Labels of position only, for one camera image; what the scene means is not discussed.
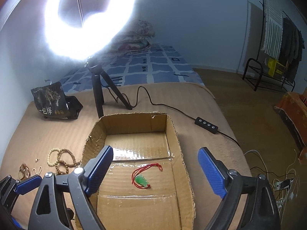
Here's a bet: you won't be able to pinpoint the dark hanging clothes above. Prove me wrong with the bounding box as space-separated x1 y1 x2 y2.
278 17 305 83

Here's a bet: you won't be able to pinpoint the blue checkered bedsheet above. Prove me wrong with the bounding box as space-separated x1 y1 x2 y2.
102 44 203 86

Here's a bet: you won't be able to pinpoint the black snack bag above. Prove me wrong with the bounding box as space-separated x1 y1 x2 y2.
31 81 83 120

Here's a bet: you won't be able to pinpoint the black clothes rack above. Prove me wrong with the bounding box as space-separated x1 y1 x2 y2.
242 0 295 92

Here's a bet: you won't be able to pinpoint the yellow box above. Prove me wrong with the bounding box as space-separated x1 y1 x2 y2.
267 58 286 78

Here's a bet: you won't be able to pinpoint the floral folded quilt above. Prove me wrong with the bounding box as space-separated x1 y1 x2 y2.
111 19 155 53

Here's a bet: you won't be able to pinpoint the orange cloth covered furniture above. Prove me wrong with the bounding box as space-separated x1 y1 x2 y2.
274 92 306 163

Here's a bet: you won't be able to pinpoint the red strap wristwatch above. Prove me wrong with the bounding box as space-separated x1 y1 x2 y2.
18 163 31 180

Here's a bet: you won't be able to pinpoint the green pendant red cord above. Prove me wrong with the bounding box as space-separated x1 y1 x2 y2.
130 162 163 189

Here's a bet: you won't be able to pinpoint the black tripod stand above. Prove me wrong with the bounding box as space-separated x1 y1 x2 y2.
86 57 132 118

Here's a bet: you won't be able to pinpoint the striped hanging towel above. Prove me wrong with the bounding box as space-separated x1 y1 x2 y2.
261 0 283 59

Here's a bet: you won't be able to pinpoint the brown wooden bead necklace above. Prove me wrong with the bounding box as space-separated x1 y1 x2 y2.
55 148 81 176

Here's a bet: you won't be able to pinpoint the open cardboard box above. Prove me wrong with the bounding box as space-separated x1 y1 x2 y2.
82 113 195 229

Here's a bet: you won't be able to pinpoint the black inline cable remote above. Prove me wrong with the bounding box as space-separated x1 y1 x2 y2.
195 117 218 134

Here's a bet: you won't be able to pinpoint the white ring light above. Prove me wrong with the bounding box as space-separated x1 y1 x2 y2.
44 0 135 61

